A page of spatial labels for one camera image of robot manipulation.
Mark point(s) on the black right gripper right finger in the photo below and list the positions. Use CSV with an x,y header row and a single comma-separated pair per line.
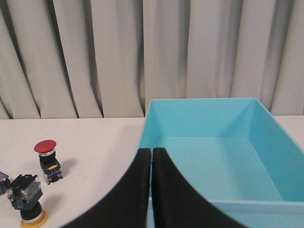
x,y
176,204

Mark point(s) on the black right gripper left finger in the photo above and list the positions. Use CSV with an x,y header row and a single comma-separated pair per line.
x,y
126,204

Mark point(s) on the red mushroom push button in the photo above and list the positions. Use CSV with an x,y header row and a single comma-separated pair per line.
x,y
50,166

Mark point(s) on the light blue plastic box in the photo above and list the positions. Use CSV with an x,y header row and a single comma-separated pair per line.
x,y
234,153

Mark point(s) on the yellow push button upside down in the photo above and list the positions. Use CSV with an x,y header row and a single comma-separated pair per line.
x,y
24,194

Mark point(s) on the green push button rear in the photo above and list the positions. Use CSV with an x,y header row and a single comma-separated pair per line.
x,y
4,183

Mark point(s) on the white pleated curtain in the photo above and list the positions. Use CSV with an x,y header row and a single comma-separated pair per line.
x,y
110,58

